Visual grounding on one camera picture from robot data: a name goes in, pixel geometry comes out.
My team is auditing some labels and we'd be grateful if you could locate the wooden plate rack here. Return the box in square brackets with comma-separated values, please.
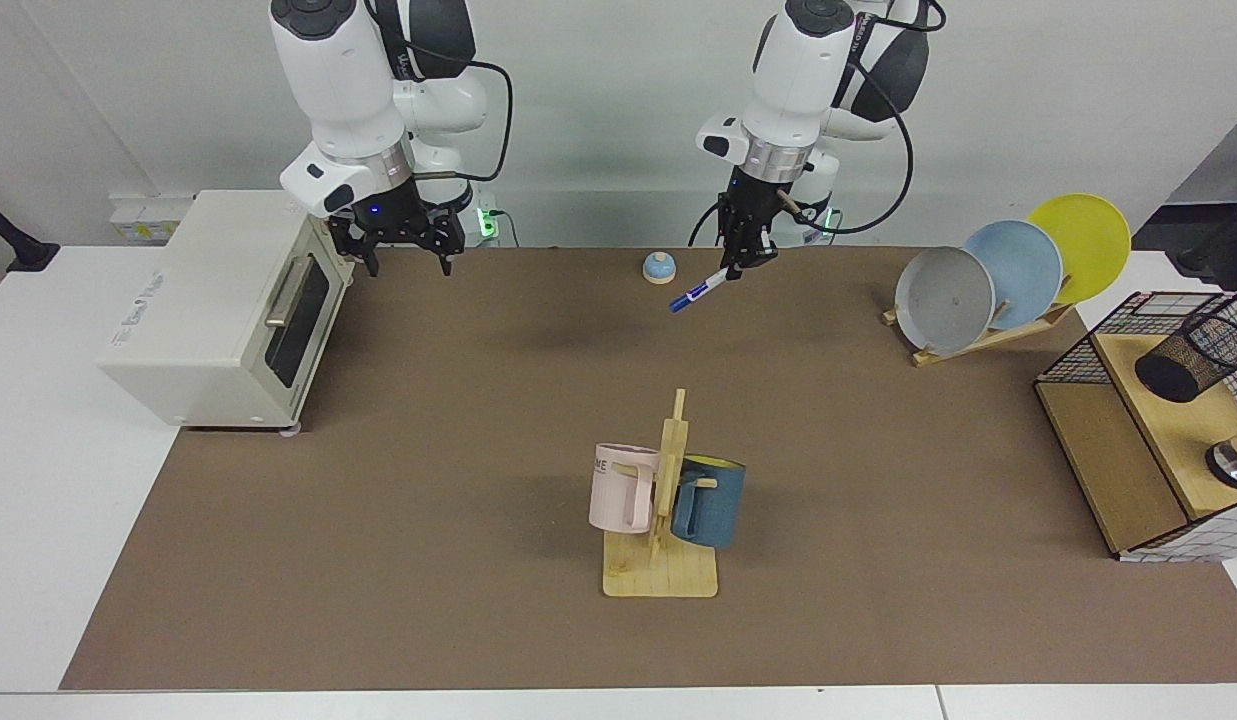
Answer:
[882, 300, 1076, 368]

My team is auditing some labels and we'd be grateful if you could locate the pale toaster oven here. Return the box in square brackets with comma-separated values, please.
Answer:
[96, 190, 357, 434]

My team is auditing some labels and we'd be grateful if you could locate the silver metal round thing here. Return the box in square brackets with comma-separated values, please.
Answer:
[1206, 425, 1237, 489]

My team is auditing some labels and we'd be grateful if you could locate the light blue plate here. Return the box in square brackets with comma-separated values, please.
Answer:
[963, 220, 1064, 331]

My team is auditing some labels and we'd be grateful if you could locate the black mesh pen holder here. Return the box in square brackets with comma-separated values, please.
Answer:
[1135, 312, 1237, 404]

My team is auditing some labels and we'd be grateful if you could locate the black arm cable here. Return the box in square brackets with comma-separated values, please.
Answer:
[373, 0, 515, 187]
[778, 0, 947, 237]

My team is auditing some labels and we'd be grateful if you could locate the wire basket with wooden floor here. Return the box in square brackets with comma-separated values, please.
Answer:
[1035, 290, 1237, 563]

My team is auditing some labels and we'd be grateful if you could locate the yellow plate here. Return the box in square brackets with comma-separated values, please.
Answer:
[1026, 193, 1132, 306]

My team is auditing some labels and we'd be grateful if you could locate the dark blue cup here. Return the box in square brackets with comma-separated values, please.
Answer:
[670, 455, 747, 550]

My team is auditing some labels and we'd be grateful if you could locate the pink cup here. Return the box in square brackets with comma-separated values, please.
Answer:
[589, 443, 662, 535]

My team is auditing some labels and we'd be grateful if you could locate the black stand foot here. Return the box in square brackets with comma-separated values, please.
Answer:
[0, 192, 61, 273]

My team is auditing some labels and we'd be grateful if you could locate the blue and white marker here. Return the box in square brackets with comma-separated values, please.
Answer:
[668, 265, 731, 314]

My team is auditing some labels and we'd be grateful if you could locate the wooden cup stand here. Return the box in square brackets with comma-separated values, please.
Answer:
[603, 388, 720, 599]

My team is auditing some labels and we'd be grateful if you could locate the grey plate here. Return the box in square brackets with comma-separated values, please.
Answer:
[894, 246, 996, 356]

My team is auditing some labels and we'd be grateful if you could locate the brown table cloth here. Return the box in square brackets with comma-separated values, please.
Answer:
[60, 247, 1237, 691]

